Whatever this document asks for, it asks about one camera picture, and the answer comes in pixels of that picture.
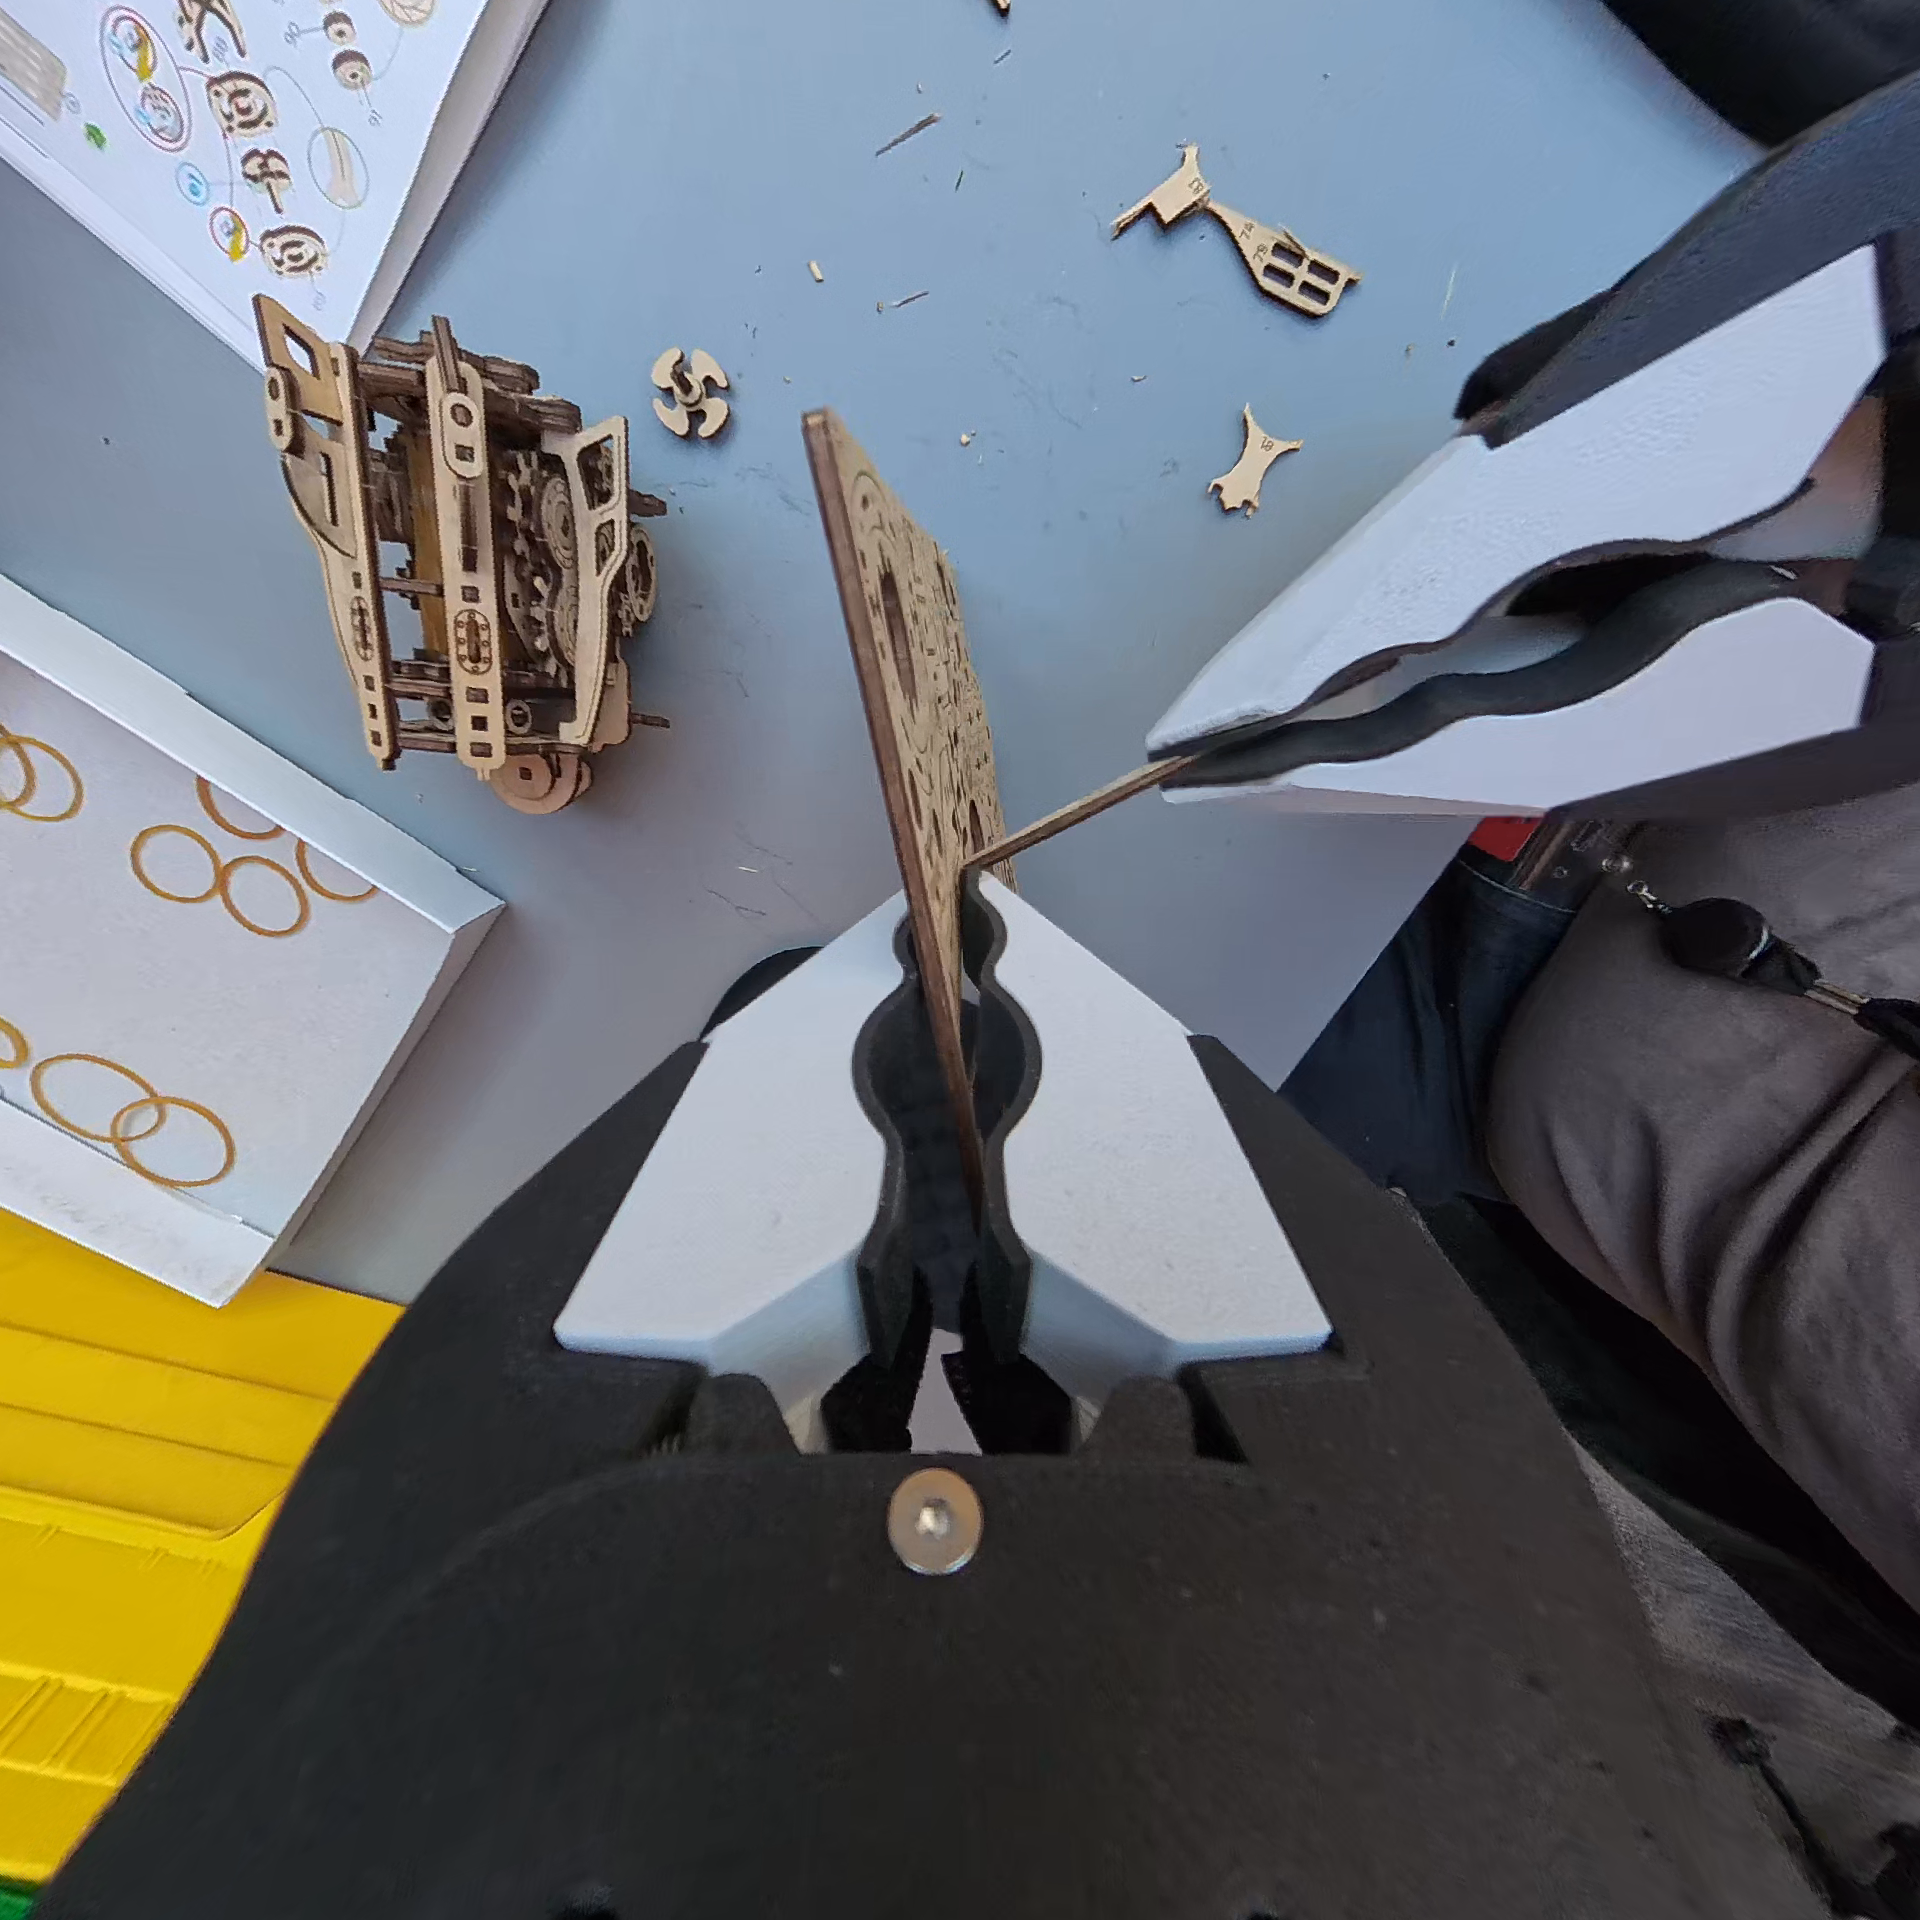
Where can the wooden parts sheet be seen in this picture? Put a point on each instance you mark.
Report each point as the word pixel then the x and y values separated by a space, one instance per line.
pixel 901 630

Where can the green plastic bin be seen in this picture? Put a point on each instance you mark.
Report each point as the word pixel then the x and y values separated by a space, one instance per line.
pixel 30 1899

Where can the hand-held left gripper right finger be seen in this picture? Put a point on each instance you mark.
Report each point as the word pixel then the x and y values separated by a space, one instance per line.
pixel 1154 1201

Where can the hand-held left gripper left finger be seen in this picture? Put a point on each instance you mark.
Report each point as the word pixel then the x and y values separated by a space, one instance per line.
pixel 734 1201

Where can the instruction booklet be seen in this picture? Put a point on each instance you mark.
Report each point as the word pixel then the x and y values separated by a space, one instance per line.
pixel 224 134

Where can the person's dark jeans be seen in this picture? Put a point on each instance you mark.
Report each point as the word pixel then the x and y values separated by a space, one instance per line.
pixel 1394 1021

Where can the yellow plastic bin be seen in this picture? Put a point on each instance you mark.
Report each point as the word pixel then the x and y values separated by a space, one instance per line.
pixel 120 1501

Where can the partly built wooden model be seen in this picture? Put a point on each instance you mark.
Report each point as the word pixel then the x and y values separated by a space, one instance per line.
pixel 465 554

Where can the small horned wooden part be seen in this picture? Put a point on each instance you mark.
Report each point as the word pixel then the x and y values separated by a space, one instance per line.
pixel 1253 464

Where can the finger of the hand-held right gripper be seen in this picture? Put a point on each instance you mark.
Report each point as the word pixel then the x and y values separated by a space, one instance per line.
pixel 1575 494
pixel 1650 721

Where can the long key-shaped wooden part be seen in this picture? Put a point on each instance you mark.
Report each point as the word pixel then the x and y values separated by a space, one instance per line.
pixel 1291 270

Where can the thin wooden stick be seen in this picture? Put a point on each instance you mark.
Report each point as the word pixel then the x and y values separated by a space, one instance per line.
pixel 1080 811

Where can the black badge reel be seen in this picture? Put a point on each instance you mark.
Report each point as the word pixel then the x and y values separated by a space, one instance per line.
pixel 1725 938

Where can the black quilted wrist rest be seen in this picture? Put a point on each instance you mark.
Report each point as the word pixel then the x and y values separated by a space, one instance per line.
pixel 1770 60

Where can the group of tan rubber bands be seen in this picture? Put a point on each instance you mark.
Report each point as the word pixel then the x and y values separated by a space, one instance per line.
pixel 262 896

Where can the white cardboard box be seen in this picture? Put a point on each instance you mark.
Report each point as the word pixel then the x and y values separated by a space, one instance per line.
pixel 374 974

